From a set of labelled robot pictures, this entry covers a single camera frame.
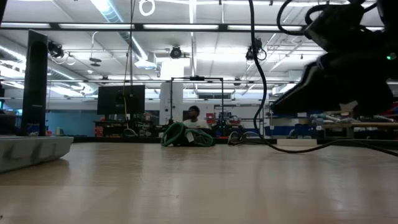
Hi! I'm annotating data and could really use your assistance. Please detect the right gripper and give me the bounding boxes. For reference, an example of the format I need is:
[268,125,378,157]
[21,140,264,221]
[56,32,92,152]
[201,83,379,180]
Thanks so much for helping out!
[270,51,396,116]

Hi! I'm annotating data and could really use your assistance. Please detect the black cord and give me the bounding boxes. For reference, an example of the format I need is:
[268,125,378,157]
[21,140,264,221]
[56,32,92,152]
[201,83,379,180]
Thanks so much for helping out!
[248,0,398,158]

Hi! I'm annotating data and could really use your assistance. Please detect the blue storage bins shelf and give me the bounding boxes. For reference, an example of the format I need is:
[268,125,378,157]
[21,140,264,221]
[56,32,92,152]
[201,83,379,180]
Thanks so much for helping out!
[264,113,325,136]

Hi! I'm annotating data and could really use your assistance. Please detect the cluttered wooden table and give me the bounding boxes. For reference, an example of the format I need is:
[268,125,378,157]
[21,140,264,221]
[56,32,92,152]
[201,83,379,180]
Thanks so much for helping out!
[322,121,398,139]

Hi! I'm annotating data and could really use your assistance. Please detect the clear safety glasses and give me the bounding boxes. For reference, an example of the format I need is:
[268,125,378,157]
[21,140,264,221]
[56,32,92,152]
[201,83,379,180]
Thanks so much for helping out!
[227,130,271,146]

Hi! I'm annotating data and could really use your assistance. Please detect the person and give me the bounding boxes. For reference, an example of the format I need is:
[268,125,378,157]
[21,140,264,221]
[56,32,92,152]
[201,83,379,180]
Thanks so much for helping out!
[182,105,210,129]

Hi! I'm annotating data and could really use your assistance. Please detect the black green work gloves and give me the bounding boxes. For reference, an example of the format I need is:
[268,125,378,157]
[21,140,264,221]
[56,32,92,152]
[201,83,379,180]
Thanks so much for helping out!
[160,121,216,148]

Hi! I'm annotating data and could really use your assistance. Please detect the black beam with light strips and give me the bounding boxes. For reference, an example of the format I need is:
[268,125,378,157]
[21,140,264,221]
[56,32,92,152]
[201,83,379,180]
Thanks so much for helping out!
[0,21,398,32]

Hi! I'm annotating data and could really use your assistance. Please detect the black monitor on stand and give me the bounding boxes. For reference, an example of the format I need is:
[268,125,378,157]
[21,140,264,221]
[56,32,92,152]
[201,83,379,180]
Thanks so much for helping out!
[96,84,146,116]

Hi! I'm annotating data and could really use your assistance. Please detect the grey tool case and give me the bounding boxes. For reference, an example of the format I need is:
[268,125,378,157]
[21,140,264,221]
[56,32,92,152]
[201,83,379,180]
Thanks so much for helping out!
[0,135,75,174]

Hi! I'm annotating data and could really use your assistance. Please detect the black ceiling camera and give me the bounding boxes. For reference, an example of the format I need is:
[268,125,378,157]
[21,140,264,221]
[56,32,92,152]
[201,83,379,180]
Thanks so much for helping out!
[244,37,267,62]
[169,45,183,60]
[47,41,65,59]

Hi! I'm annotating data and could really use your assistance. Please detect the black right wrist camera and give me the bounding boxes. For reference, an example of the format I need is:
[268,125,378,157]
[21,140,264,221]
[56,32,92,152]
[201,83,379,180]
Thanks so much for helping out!
[303,2,374,53]

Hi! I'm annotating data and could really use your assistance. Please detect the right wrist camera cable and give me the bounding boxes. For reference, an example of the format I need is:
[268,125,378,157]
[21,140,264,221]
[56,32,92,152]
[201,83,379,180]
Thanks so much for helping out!
[275,0,379,35]

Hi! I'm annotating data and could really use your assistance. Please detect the black rig frame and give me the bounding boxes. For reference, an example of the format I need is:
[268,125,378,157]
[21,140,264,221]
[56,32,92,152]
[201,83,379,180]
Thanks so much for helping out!
[169,75,224,138]

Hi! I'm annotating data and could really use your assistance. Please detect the white cable ring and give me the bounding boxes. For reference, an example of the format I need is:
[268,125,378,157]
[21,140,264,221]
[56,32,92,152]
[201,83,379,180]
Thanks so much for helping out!
[138,0,156,17]

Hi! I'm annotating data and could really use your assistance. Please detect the black upright post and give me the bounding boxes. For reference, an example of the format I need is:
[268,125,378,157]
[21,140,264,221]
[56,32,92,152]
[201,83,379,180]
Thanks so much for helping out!
[21,29,49,137]

